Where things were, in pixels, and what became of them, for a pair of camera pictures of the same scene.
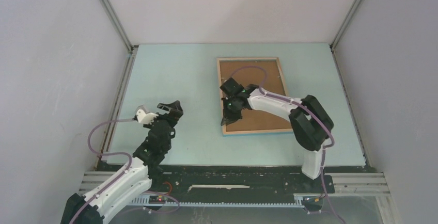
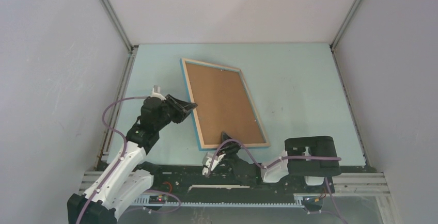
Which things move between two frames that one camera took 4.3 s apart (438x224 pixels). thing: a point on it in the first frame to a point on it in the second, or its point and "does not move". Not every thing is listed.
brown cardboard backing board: (252, 120) to (223, 105)
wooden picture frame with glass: (254, 121) to (224, 105)
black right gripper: (228, 117) to (230, 149)
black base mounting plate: (238, 180) does not move
